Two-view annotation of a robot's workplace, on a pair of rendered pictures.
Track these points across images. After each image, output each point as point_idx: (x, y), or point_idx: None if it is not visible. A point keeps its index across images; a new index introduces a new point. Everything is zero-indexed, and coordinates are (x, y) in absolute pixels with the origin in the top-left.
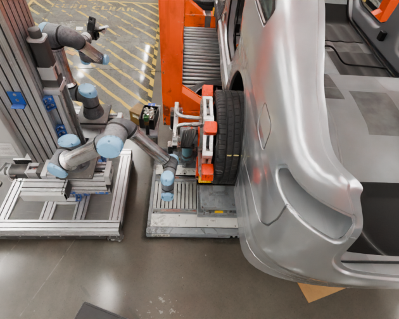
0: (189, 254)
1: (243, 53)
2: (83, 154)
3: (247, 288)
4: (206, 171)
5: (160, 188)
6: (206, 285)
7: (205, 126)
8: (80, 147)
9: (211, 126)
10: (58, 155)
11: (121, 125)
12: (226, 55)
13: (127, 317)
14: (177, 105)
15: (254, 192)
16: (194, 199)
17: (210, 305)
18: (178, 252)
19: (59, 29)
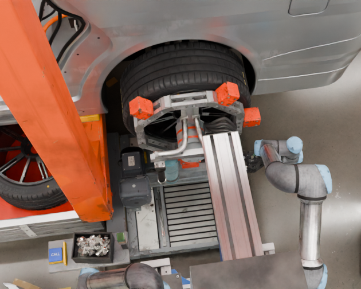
0: (270, 186)
1: (150, 27)
2: (321, 222)
3: (294, 121)
4: (256, 114)
5: (184, 237)
6: (301, 163)
7: (234, 95)
8: (312, 229)
9: (232, 89)
10: (312, 270)
11: (296, 167)
12: None
13: (356, 242)
14: (164, 151)
15: (328, 40)
16: (193, 187)
17: (321, 157)
18: (270, 199)
19: (153, 286)
